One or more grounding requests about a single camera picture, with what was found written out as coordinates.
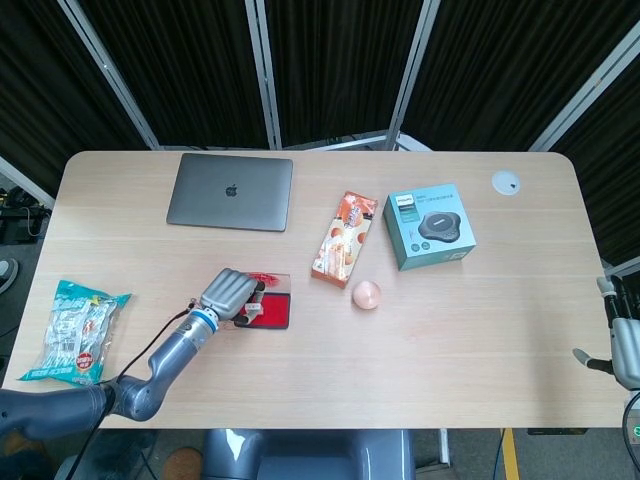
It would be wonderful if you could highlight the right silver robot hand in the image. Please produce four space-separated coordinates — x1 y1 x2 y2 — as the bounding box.
572 274 640 389

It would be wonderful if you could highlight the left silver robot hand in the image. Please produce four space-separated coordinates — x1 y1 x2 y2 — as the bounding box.
199 267 267 323

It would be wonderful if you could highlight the white red stamp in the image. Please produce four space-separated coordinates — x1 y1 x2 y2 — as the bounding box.
239 291 265 323

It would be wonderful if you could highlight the red ink pad case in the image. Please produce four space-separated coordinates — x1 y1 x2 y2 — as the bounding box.
234 271 293 331

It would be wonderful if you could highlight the grey apple laptop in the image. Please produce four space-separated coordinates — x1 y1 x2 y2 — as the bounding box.
165 152 295 234

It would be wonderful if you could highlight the orange egg roll snack box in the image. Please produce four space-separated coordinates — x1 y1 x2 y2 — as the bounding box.
310 190 378 291

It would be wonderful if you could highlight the pink round ball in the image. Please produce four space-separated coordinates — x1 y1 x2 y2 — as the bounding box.
351 280 384 313

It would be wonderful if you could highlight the teal snack bag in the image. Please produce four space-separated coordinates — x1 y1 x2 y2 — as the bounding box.
17 279 134 389

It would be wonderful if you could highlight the grey robot torso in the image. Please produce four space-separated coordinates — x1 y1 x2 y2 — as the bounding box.
199 428 417 480

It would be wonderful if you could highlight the white round desk grommet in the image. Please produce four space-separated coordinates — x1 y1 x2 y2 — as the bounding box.
490 170 522 195

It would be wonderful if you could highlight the teal speaker product box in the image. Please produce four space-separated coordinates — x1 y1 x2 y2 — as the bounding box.
382 181 477 272

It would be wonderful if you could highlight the folding screen partition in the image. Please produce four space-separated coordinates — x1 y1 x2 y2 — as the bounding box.
0 0 640 271

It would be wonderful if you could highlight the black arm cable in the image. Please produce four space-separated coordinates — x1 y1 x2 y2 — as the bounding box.
63 297 199 480

